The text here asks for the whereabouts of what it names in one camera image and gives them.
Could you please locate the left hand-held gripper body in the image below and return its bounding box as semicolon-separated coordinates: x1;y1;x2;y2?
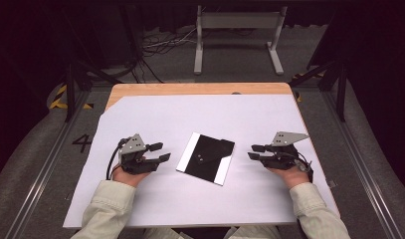
118;133;159;176

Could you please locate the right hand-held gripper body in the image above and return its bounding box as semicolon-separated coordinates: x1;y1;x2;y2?
261;131;309;171

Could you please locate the black photo frame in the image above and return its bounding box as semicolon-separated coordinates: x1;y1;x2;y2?
175;131;236;187

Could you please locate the person's left hand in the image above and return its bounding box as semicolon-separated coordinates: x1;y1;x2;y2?
111;164;152;188

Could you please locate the person's right hand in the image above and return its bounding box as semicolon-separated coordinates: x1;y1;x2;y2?
266;163;311;190

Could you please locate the white paper sheet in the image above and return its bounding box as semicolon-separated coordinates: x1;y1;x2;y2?
63;94;340;230

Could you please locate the yellow black floor tape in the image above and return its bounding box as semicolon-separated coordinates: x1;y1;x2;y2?
49;84;95;111
291;71;325;104

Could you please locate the wooden table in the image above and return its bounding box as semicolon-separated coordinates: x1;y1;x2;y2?
104;83;340;217

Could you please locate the person's right leg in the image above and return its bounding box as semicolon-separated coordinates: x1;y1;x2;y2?
223;225;284;239

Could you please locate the person's leg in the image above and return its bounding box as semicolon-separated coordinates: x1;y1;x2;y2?
223;225;284;239
136;227;191;239

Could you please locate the person's left leg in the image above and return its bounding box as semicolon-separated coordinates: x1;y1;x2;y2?
136;227;191;239

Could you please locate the black metal stand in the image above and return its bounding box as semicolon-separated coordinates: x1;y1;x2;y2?
62;6;122;122
289;59;348;122

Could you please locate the grey metal stand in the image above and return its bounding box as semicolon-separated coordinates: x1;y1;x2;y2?
193;4;289;76

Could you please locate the left hand-held gripper cable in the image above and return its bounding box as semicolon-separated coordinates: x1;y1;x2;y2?
105;137;128;181

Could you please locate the hand-held gripper cable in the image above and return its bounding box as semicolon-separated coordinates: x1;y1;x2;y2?
296;150;314;183
105;137;128;181

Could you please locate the right hand-held gripper cable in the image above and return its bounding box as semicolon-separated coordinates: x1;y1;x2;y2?
296;150;314;183

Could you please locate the metal floor rail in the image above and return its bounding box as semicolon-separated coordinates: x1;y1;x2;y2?
322;89;403;239
4;91;92;239

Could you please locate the bundle of floor cables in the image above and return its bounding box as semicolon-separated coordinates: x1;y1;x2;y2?
103;26;199;84

